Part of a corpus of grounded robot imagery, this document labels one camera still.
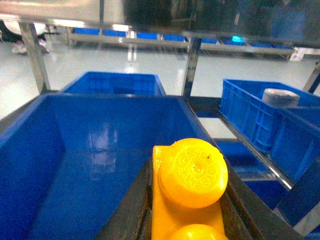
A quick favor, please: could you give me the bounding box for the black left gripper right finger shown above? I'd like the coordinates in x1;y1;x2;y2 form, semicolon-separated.
220;172;306;240

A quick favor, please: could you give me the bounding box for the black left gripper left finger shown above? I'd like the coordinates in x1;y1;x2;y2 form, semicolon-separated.
94;159;153;240

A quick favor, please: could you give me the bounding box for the yellow toy building block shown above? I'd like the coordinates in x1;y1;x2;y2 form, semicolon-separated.
151;138;228;240

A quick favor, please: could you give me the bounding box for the large blue bin left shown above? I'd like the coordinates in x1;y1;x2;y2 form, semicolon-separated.
0;93;211;240

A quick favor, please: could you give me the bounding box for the large blue bin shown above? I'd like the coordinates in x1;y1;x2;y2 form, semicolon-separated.
0;93;211;240
270;107;320;182

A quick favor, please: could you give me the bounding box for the large blue bin right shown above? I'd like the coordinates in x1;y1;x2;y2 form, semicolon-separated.
270;107;320;182

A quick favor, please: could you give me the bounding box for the blue bin with roll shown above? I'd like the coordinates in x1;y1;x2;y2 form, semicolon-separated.
218;78;320;154

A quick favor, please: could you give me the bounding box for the grey tape roll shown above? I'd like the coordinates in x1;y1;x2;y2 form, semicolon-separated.
262;88;300;108

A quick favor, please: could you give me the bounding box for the rear left blue bin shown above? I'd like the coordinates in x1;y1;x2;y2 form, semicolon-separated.
60;71;167;96

